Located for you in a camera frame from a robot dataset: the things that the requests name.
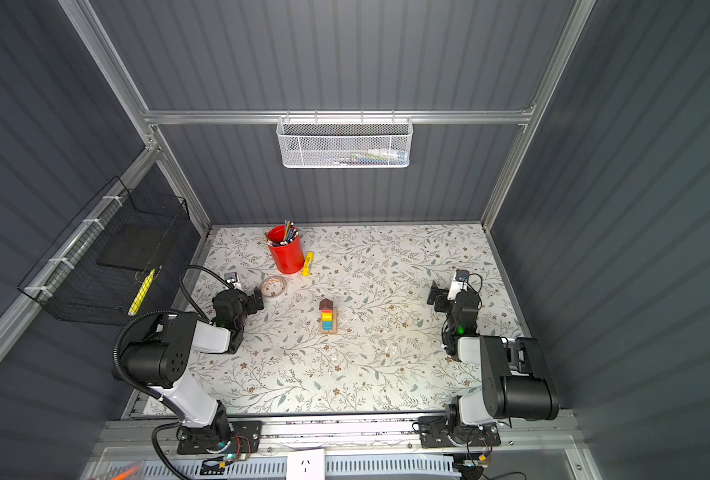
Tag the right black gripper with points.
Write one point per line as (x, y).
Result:
(444, 301)

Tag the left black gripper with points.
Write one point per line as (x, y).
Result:
(250, 305)

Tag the natural wood block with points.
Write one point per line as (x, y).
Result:
(329, 332)

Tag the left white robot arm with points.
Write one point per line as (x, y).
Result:
(152, 352)

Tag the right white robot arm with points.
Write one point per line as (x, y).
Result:
(514, 379)

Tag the clear tape roll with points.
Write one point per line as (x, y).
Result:
(273, 287)

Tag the red pen cup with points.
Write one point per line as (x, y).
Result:
(285, 248)

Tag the yellow marker in basket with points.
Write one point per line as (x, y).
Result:
(138, 300)

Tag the yellow marker on table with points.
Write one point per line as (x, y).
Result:
(307, 264)

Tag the white power outlet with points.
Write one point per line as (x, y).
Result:
(306, 465)

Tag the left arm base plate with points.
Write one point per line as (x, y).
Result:
(232, 438)

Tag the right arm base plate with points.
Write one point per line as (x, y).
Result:
(436, 432)

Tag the black wire wall basket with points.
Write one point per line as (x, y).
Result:
(94, 275)

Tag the white wire mesh basket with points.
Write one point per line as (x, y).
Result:
(364, 143)

